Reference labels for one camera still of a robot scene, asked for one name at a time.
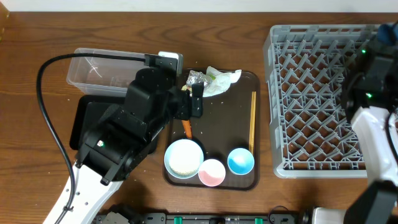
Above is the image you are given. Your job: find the light blue rice bowl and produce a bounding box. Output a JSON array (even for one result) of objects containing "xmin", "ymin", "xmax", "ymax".
[{"xmin": 164, "ymin": 139, "xmax": 204, "ymax": 179}]

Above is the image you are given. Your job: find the small blue bowl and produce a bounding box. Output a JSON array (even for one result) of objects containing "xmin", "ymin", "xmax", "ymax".
[{"xmin": 227, "ymin": 148, "xmax": 255, "ymax": 175}]

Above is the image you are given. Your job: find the pink cup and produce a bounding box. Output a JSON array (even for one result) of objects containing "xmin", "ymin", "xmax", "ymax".
[{"xmin": 198, "ymin": 159, "xmax": 226, "ymax": 187}]

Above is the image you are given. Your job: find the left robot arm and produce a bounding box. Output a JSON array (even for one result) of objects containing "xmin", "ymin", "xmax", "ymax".
[{"xmin": 45, "ymin": 68, "xmax": 204, "ymax": 223}]

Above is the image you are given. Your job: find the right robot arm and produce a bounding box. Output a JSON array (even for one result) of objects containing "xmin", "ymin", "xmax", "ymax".
[{"xmin": 308, "ymin": 23, "xmax": 397, "ymax": 224}]

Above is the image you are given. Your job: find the grey dishwasher rack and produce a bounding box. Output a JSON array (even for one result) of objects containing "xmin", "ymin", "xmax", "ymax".
[{"xmin": 263, "ymin": 24, "xmax": 380, "ymax": 179}]

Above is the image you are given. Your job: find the foil snack wrapper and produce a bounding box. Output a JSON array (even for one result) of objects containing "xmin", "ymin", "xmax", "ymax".
[{"xmin": 186, "ymin": 70, "xmax": 213, "ymax": 88}]

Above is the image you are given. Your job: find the crumpled white napkin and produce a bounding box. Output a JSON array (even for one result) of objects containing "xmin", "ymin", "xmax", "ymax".
[{"xmin": 203, "ymin": 66, "xmax": 242, "ymax": 98}]

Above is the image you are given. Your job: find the orange carrot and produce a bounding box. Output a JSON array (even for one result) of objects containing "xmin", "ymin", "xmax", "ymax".
[{"xmin": 182, "ymin": 120, "xmax": 193, "ymax": 139}]

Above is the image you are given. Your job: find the clear plastic bin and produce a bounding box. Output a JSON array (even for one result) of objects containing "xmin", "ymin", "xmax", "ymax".
[{"xmin": 67, "ymin": 48, "xmax": 156, "ymax": 97}]

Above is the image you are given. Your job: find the wooden chopstick right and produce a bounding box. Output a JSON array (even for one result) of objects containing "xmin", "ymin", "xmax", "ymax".
[{"xmin": 250, "ymin": 91, "xmax": 257, "ymax": 155}]

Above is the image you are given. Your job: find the brown plastic serving tray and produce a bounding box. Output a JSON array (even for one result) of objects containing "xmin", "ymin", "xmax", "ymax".
[{"xmin": 162, "ymin": 68, "xmax": 261, "ymax": 191}]

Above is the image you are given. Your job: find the black plastic bin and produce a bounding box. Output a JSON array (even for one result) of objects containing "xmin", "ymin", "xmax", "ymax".
[{"xmin": 68, "ymin": 94, "xmax": 161, "ymax": 155}]

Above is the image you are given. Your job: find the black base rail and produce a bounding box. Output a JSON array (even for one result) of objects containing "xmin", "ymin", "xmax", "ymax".
[{"xmin": 92, "ymin": 204, "xmax": 312, "ymax": 224}]

